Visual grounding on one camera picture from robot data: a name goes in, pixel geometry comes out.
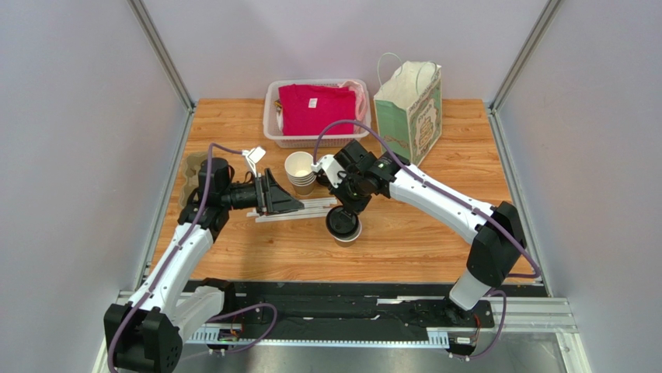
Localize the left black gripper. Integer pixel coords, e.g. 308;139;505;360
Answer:
220;169;303;216

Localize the single black lid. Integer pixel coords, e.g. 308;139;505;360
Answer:
325;206;362;235

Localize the single paper cup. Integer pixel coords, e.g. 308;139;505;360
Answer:
332;230;361;247

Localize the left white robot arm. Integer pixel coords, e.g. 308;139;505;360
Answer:
103;157;304;372

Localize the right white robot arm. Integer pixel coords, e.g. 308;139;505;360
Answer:
312;141;526;311

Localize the stack of black lids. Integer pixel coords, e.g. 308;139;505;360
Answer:
315;171;332;188

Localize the stack of paper cups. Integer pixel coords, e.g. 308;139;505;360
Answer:
284;152;316;196

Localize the pink cloth in basket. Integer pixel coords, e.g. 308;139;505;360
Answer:
338;80;368;121

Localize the brown pulp cup carrier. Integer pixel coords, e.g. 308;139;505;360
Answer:
178;152;207;208

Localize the white plastic basket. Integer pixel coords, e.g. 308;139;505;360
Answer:
263;78;368;148

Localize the red folded shirt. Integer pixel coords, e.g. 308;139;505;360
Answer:
278;84;356;136

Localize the green paper gift bag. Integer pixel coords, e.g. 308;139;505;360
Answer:
373;61;443;166

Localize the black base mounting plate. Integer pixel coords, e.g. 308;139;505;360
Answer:
215;281;497;342

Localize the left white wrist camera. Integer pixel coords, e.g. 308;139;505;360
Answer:
242;146;267;178

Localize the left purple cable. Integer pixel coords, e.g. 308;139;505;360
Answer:
106;143;278;373

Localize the purple cable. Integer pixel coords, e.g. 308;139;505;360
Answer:
312;120;542;361
106;143;278;373

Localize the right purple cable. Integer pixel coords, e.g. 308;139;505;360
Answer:
312;120;542;361

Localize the aluminium frame rail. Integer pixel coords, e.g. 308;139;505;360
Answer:
108;290;579;349

